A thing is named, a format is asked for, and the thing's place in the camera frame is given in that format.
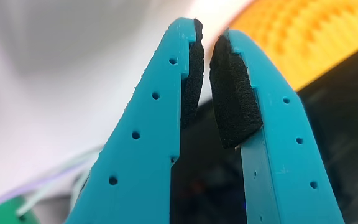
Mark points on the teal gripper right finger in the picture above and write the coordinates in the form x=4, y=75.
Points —
x=278, y=140

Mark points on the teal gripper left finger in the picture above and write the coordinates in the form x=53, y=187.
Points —
x=145, y=140

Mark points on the yellow honeycomb basket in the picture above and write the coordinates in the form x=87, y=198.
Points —
x=303, y=37

